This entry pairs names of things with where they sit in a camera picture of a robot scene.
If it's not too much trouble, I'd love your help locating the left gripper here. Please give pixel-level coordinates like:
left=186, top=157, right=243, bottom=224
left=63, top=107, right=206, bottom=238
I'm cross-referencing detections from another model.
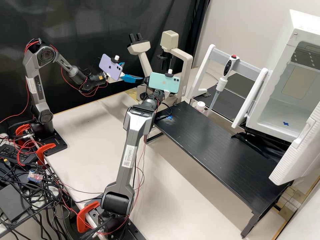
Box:
left=118, top=62, right=144, bottom=84

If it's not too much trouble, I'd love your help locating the cream microscope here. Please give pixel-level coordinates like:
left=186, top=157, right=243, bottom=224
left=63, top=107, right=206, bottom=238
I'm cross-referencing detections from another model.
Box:
left=126, top=30, right=194, bottom=105

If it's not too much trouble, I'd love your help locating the pipette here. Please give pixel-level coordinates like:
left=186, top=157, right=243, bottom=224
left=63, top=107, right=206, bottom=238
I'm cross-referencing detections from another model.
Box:
left=207, top=54, right=240, bottom=117

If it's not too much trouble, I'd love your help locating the black mounting plate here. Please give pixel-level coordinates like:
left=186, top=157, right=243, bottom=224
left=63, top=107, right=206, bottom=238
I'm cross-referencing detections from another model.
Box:
left=85, top=207, right=145, bottom=240
left=31, top=130, right=68, bottom=157

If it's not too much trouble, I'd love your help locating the white pipette stand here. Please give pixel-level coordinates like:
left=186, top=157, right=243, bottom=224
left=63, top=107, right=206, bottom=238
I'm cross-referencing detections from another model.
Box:
left=187, top=44, right=269, bottom=129

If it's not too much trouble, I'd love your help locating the red clamp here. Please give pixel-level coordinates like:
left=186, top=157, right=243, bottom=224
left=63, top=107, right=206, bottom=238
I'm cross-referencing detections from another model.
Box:
left=15, top=124, right=33, bottom=140
left=76, top=201, right=100, bottom=233
left=35, top=143, right=57, bottom=167

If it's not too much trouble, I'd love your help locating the white incubator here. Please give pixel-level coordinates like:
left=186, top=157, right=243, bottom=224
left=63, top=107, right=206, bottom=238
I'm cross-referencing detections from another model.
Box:
left=246, top=9, right=320, bottom=143

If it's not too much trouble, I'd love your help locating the black power adapter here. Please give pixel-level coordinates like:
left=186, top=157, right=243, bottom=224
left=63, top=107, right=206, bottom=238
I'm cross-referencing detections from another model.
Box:
left=0, top=144, right=37, bottom=165

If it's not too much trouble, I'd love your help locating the small circuit board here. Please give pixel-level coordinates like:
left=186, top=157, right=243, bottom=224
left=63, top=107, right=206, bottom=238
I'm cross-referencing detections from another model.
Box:
left=27, top=171, right=43, bottom=182

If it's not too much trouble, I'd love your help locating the incubator door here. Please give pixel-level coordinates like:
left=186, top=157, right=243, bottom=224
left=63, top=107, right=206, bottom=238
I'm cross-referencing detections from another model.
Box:
left=269, top=102, right=320, bottom=186

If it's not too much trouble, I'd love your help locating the black flat box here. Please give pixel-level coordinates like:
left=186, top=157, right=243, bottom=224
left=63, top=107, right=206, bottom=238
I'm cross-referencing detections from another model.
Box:
left=0, top=184, right=32, bottom=222

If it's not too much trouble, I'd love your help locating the right wrist camera phone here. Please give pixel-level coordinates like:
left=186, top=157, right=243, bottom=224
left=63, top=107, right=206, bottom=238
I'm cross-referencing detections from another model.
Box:
left=147, top=69, right=181, bottom=97

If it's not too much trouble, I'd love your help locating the wrist camera phone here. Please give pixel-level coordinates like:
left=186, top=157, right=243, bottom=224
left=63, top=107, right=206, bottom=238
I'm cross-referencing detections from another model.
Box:
left=98, top=53, right=125, bottom=82
left=147, top=69, right=181, bottom=97

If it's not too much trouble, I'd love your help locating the left wrist camera phone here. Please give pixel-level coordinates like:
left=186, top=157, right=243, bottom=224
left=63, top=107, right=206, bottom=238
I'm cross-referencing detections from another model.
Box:
left=98, top=53, right=125, bottom=82

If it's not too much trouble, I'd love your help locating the black cable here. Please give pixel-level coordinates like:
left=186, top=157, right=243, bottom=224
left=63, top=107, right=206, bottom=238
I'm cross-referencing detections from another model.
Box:
left=154, top=93, right=175, bottom=120

